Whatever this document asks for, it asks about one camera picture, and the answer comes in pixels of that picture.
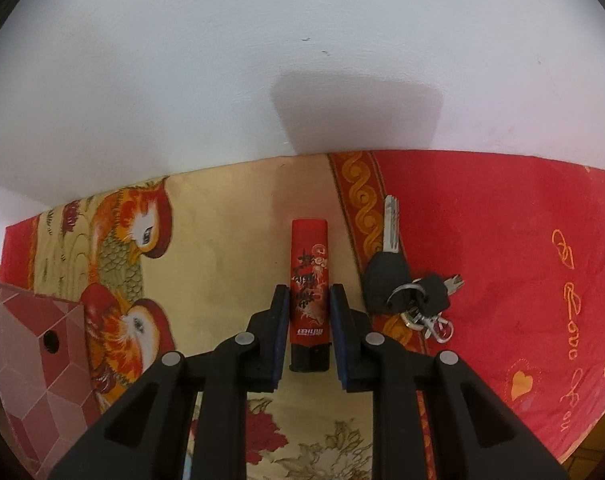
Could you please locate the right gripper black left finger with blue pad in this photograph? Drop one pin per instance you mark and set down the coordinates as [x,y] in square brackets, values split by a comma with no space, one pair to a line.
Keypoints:
[185,417]

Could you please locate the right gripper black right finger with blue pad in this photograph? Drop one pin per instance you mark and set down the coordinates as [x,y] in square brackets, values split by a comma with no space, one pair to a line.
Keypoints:
[433,416]

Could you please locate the black keys with ring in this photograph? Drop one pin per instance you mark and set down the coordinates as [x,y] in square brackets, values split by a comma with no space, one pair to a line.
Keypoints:
[389,288]

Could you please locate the red lighter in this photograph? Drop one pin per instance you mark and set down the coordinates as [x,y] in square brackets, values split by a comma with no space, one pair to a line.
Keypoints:
[309,325]

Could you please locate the red floral bed blanket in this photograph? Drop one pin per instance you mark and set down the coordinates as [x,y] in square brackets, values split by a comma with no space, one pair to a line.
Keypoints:
[181,263]

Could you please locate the pink patterned cardboard box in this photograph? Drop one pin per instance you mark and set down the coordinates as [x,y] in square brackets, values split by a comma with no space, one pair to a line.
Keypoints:
[45,386]

